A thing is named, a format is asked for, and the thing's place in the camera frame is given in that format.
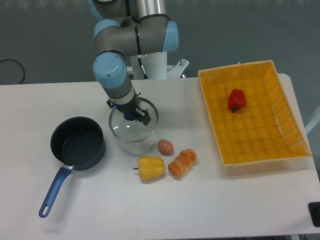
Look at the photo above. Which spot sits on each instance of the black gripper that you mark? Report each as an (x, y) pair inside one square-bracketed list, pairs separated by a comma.
[(131, 110)]

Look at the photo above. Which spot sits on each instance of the glass lid blue knob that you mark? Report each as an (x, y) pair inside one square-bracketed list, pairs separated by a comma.
[(132, 130)]

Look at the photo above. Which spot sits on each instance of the dark saucepan blue handle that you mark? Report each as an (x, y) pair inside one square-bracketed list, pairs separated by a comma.
[(79, 144)]

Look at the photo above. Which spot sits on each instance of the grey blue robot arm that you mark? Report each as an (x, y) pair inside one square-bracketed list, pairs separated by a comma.
[(128, 28)]

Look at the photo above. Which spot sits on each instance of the brown egg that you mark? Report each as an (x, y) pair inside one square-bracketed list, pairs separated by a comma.
[(165, 147)]

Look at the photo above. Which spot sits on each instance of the yellow bell pepper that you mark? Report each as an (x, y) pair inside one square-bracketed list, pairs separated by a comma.
[(150, 167)]

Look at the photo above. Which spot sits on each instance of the orange croissant bread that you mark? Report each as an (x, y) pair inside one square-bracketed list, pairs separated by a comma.
[(182, 163)]

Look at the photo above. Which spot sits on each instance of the red bell pepper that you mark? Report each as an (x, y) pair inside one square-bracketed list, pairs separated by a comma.
[(237, 100)]

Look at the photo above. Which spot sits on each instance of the yellow wicker basket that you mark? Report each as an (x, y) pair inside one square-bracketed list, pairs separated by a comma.
[(263, 131)]

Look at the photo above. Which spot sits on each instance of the black device at edge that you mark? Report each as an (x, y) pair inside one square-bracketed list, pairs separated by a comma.
[(314, 210)]

